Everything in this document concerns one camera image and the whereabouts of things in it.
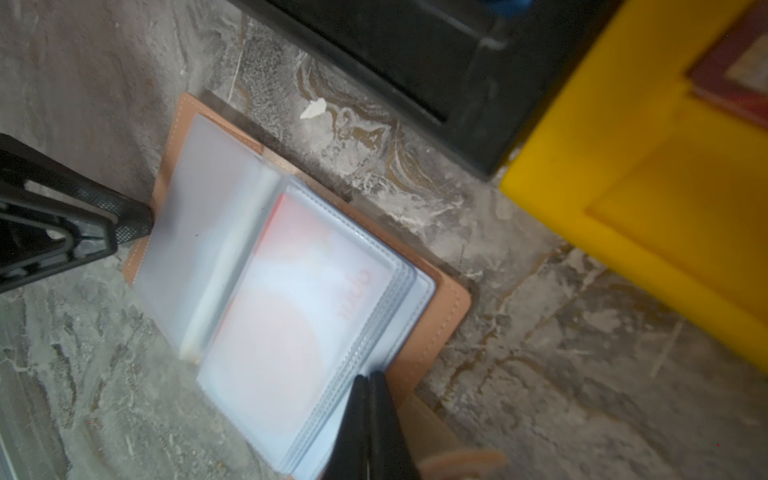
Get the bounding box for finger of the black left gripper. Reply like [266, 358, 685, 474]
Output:
[1, 134, 153, 293]

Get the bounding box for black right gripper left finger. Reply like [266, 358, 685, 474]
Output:
[322, 375, 370, 480]

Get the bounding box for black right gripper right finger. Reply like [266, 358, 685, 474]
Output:
[369, 371, 420, 480]

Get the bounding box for tan leather card holder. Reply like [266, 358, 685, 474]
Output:
[124, 94, 506, 479]

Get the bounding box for red credit card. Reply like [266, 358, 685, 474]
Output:
[198, 190, 397, 457]

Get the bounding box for red VIP card stack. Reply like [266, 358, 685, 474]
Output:
[689, 1, 767, 128]

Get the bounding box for yellow plastic bin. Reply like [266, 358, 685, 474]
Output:
[500, 1, 767, 368]

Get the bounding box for black plastic bin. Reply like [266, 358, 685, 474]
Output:
[240, 1, 619, 180]

